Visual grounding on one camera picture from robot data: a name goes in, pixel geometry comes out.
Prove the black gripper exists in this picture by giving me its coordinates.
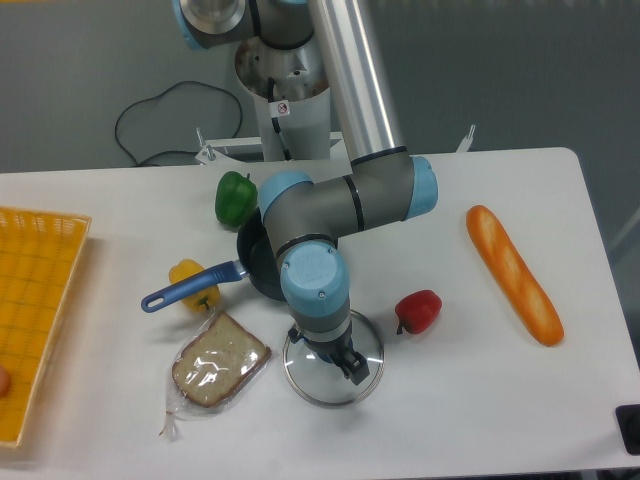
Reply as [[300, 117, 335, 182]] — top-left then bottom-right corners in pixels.
[[289, 325, 370, 385]]

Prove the toast slice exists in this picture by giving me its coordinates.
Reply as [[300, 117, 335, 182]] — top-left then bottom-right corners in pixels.
[[159, 312, 272, 441]]

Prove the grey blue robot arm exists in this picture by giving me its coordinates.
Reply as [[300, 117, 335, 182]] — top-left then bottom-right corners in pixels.
[[173, 1, 438, 384]]

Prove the glass pot lid blue knob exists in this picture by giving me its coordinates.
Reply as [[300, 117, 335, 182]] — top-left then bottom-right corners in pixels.
[[283, 310, 385, 408]]

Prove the red bell pepper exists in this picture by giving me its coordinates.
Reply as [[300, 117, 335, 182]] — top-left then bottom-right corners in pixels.
[[395, 290, 443, 335]]

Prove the yellow bell pepper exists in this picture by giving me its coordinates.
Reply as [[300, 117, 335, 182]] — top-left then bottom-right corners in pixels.
[[168, 258, 222, 315]]

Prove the orange baguette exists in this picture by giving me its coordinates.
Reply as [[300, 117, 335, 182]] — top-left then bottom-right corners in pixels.
[[466, 205, 564, 347]]

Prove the green bell pepper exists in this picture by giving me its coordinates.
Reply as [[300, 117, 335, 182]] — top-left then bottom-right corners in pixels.
[[215, 171, 258, 228]]

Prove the black device at table edge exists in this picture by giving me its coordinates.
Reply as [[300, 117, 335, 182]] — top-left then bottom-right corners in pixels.
[[615, 404, 640, 456]]

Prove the yellow woven basket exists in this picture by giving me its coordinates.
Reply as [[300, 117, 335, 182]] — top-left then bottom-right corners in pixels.
[[1, 206, 92, 448]]

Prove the dark pan with blue handle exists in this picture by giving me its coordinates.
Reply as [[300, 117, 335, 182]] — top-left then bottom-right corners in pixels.
[[141, 209, 285, 313]]

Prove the white mounting bracket right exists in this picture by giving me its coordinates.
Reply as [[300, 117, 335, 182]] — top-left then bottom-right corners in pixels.
[[456, 124, 476, 153]]

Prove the white mounting bracket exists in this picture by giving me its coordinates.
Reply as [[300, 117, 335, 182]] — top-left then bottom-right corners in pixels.
[[194, 127, 264, 165], [456, 124, 476, 153]]

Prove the white mounting bracket left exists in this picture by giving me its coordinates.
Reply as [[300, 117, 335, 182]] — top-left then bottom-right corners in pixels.
[[194, 127, 264, 165]]

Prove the black cable on floor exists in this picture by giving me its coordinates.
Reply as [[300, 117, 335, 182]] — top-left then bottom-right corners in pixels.
[[114, 80, 244, 168]]

